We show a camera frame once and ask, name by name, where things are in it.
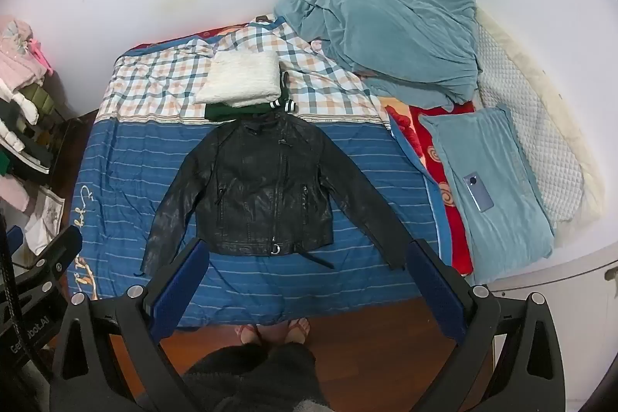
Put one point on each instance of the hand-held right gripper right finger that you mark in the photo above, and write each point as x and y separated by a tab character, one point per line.
434	291

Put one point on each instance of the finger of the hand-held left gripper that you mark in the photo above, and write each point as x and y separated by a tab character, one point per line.
13	242
60	250

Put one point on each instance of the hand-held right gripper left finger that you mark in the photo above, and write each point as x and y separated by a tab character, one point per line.
177	284

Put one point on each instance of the black leather jacket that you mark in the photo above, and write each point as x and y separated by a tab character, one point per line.
260	190

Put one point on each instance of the row of hanging clothes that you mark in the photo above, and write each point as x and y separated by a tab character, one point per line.
19	69

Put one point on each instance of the white printed cloth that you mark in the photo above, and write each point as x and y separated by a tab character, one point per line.
46	214

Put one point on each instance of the person's left foot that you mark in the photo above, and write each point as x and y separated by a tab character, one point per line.
248	334

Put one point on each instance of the person's foot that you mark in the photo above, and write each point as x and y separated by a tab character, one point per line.
297	330
248	334

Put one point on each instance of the smartphone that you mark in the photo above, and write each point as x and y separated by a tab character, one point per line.
478	192

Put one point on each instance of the teal pillow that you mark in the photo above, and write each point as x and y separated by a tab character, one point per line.
492	199

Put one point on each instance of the blue striped plaid bed sheet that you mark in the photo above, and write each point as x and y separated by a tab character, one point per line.
125	161

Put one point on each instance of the person's right foot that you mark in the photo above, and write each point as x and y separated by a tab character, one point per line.
297	330

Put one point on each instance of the red floral blanket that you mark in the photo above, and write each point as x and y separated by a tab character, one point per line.
434	161

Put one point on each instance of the white quilted mattress pad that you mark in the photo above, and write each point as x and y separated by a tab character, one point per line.
531	112

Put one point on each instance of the white folded sweater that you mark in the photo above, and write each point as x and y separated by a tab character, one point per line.
241	76

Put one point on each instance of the teal blanket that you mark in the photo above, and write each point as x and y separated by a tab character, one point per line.
386	21

